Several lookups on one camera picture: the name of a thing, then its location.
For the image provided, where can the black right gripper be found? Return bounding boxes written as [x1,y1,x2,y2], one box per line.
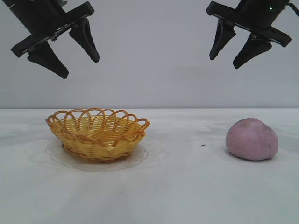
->
[206,0,292,70]

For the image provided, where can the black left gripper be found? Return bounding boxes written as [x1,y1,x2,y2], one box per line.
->
[4,0,100,79]

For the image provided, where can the pink round plush ball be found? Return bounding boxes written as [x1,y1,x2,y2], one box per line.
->
[225,118,279,161]

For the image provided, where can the black cable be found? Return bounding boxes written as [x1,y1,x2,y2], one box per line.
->
[286,1,299,15]

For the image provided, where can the yellow woven wicker basket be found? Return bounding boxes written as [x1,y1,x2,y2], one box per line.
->
[45,107,151,164]

